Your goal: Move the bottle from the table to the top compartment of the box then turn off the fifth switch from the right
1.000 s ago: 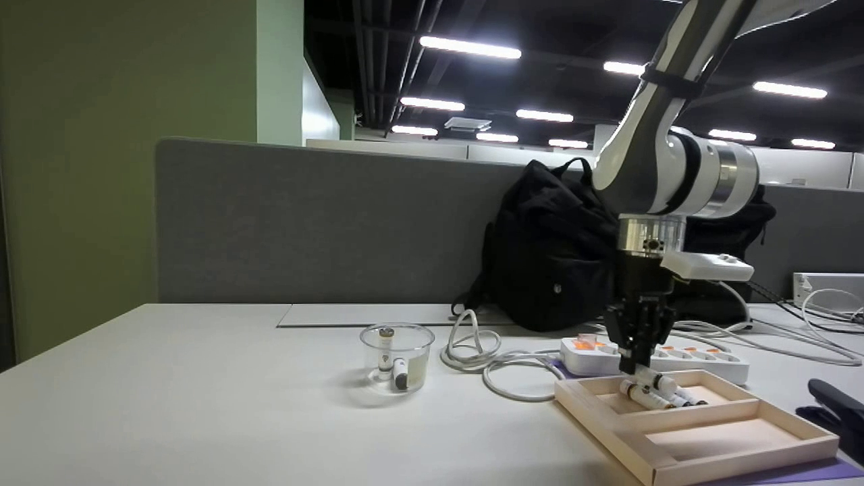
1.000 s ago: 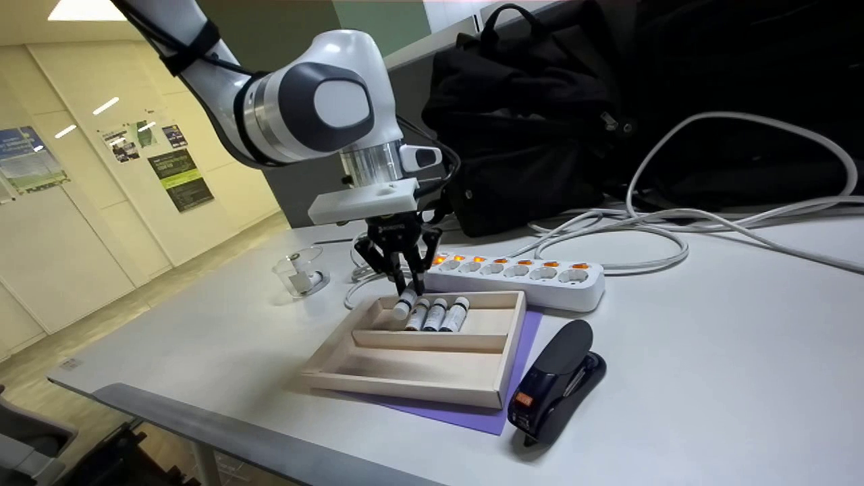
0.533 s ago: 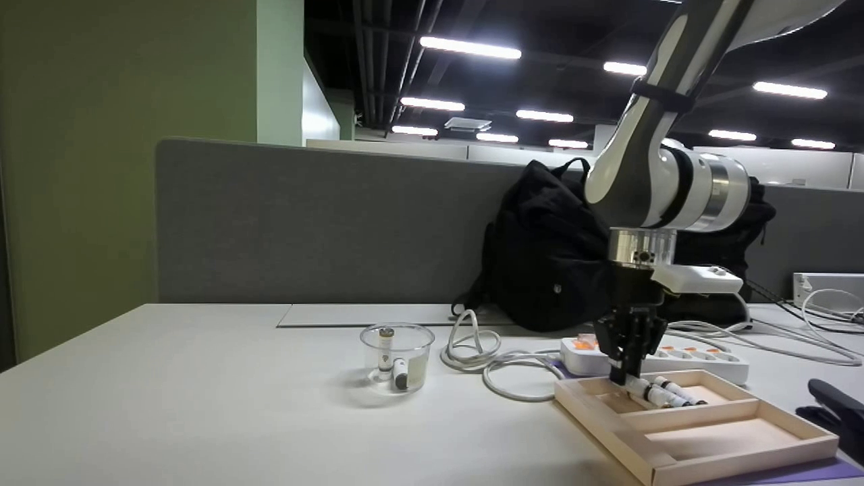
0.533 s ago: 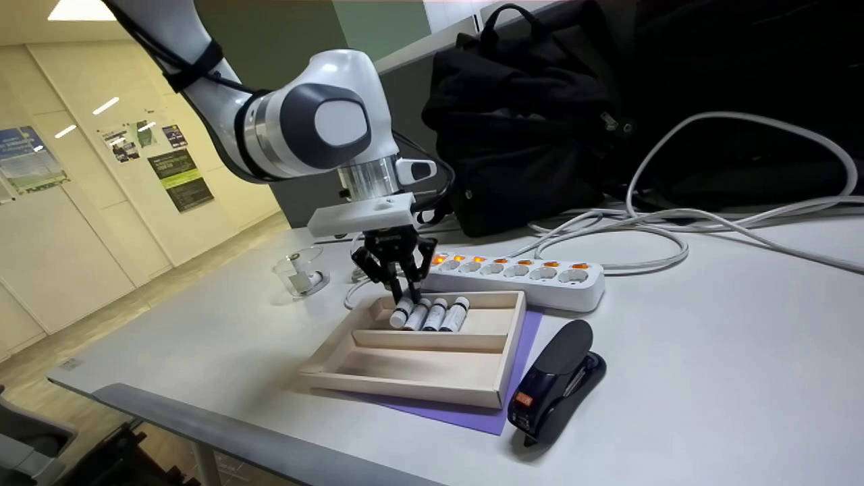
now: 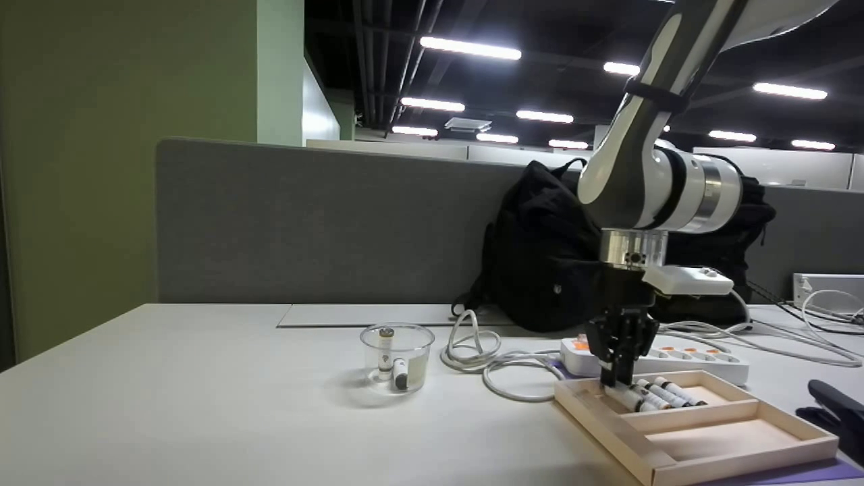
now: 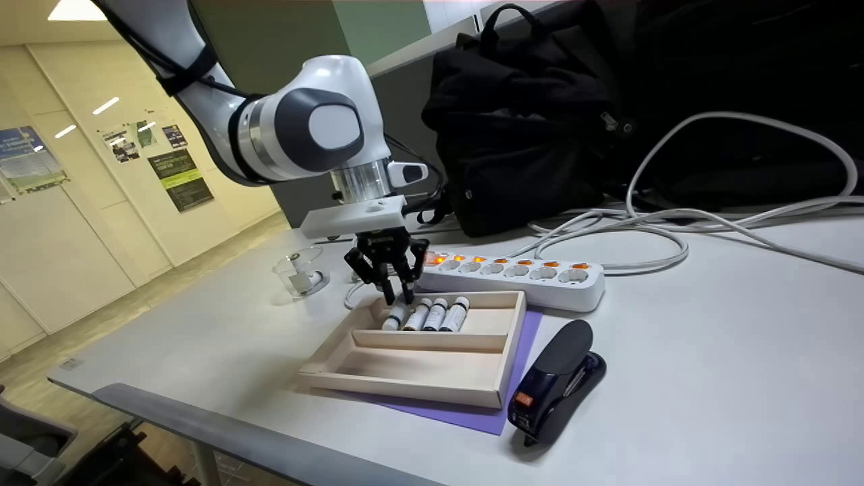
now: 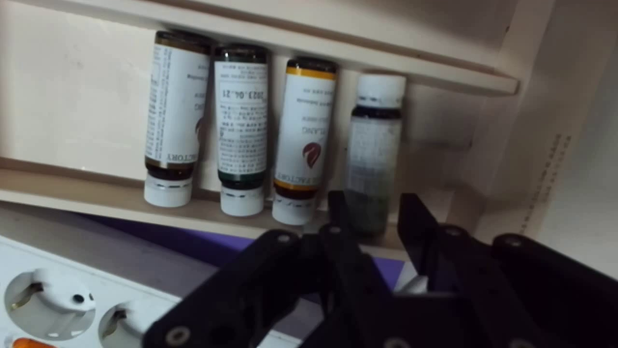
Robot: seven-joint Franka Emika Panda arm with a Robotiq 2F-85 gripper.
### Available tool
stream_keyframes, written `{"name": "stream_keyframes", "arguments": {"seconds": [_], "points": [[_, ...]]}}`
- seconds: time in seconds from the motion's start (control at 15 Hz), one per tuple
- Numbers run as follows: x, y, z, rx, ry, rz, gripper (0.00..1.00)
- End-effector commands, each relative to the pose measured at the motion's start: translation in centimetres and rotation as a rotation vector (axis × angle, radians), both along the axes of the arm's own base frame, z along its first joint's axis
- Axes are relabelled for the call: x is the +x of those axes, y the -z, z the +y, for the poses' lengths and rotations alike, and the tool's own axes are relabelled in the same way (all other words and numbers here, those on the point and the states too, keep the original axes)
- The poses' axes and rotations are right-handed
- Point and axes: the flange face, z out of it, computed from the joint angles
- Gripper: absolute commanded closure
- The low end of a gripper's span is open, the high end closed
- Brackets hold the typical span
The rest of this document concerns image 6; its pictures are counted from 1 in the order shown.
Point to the bright ceiling light panel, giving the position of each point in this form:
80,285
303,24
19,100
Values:
71,12

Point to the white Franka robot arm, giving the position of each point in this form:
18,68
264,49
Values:
298,124

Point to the clear plastic cup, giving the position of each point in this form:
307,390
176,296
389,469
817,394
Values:
307,285

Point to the small white bottle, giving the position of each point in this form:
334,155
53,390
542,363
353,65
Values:
418,316
393,316
437,313

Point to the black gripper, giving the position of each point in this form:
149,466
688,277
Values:
388,244

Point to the small wall notice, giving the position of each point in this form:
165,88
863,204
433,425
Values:
123,147
173,136
144,134

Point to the white multi-socket power strip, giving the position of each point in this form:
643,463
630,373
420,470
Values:
515,285

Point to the dark office chair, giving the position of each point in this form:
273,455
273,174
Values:
37,448

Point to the black stapler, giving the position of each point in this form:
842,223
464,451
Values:
557,379

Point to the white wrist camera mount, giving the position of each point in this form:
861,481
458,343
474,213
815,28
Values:
360,217

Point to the blue wall poster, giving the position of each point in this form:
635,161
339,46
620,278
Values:
32,161

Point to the batteries in tray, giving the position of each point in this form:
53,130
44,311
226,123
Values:
458,313

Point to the gray desk partition panel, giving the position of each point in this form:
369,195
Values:
422,97

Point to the wooden two-compartment tray box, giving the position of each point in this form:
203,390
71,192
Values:
415,370

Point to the black green wall poster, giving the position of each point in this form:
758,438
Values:
181,180

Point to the purple paper sheet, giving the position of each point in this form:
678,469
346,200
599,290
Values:
468,419

